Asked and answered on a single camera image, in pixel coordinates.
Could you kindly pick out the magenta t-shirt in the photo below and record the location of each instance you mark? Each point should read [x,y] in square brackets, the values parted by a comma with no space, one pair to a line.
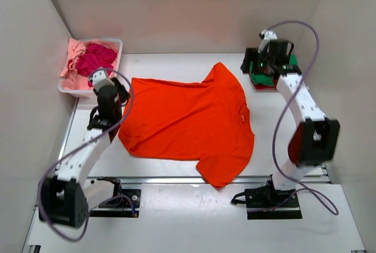
[95,56]

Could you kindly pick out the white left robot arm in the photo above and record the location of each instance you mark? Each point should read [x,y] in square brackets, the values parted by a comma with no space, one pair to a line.
[64,198]

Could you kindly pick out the folded green t-shirt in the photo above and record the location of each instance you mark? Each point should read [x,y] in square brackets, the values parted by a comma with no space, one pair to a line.
[265,74]

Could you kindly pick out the orange t-shirt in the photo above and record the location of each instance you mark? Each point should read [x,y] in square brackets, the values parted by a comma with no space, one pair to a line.
[207,122]

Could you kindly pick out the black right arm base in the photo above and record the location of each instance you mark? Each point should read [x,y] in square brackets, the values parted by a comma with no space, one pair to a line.
[267,203]

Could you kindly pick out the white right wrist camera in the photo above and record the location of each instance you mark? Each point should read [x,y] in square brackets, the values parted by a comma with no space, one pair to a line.
[266,36]

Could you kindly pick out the light pink t-shirt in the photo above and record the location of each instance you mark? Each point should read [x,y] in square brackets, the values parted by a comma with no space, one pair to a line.
[72,56]

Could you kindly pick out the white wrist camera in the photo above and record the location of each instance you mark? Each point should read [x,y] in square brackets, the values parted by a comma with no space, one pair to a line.
[99,79]
[266,36]

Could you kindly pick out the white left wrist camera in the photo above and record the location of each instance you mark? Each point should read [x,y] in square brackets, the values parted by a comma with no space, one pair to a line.
[99,79]

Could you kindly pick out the folded red t-shirt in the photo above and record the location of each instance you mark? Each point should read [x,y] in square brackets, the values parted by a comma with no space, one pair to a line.
[262,82]

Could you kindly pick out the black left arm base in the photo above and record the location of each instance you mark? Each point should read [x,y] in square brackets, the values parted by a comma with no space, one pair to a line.
[126,206]

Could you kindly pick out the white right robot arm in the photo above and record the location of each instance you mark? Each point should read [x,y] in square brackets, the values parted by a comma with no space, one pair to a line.
[315,138]

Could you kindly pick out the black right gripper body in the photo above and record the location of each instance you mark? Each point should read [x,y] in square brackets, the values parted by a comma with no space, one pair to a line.
[264,62]

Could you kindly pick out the white plastic basket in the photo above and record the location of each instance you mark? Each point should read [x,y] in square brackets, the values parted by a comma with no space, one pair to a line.
[88,88]

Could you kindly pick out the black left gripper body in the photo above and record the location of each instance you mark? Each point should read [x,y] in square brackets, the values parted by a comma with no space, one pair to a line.
[119,110]

